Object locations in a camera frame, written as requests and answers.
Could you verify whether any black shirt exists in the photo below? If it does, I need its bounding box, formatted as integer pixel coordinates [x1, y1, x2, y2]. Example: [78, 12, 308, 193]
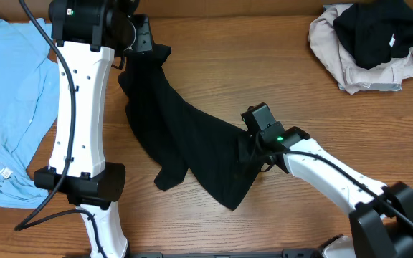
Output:
[118, 44, 259, 211]

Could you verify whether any black folded garment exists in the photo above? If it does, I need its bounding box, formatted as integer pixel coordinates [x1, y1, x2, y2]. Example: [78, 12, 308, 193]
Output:
[333, 0, 413, 69]

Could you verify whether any beige garment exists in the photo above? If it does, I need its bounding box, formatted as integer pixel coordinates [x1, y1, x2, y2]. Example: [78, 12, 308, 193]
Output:
[308, 4, 413, 95]

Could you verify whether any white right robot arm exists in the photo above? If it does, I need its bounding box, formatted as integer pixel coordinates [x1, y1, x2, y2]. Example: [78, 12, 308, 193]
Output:
[245, 118, 413, 257]

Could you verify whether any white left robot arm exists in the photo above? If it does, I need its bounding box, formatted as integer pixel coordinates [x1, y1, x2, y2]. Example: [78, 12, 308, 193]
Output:
[34, 0, 153, 257]

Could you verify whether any light blue t-shirt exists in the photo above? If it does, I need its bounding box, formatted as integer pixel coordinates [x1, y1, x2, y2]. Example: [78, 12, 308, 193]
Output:
[0, 18, 59, 209]

